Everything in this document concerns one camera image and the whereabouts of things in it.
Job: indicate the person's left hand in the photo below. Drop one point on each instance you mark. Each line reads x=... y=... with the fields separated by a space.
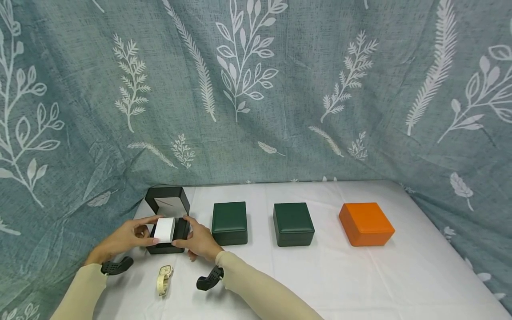
x=120 y=240

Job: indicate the person's right hand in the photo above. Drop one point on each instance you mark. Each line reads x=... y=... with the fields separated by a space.
x=202 y=242

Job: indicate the person's left index finger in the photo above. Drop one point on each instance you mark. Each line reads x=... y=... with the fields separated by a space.
x=148 y=220

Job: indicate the person's right thumb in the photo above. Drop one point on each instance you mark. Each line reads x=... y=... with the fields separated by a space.
x=180 y=243

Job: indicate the person's left thumb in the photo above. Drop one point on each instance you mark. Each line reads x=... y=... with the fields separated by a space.
x=148 y=241

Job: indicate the person's right index finger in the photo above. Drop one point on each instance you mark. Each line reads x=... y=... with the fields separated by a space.
x=191 y=222

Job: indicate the person's right fingers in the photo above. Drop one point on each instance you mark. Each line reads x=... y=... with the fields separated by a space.
x=192 y=255

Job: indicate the white watch pillow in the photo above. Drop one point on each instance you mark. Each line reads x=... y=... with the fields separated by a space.
x=164 y=230

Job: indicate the black watch box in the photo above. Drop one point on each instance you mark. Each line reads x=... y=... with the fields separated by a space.
x=168 y=213

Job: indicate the person's left forearm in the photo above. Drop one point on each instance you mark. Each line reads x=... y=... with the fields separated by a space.
x=78 y=293

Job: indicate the black wrist band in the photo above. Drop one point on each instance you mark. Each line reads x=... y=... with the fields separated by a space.
x=116 y=266
x=210 y=279

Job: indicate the cream wrist watch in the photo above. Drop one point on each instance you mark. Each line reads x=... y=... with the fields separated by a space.
x=164 y=279

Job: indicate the dark green box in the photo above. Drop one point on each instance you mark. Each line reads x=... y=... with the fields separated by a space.
x=229 y=222
x=293 y=223

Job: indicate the orange box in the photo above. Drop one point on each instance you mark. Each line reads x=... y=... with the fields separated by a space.
x=366 y=223

